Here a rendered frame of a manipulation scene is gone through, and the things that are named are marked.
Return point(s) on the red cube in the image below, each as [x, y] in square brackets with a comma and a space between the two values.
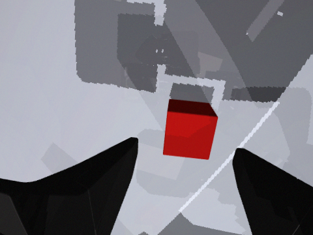
[189, 129]

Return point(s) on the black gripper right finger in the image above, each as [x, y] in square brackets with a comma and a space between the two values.
[275, 202]

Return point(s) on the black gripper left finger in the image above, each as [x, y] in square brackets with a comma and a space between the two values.
[84, 199]

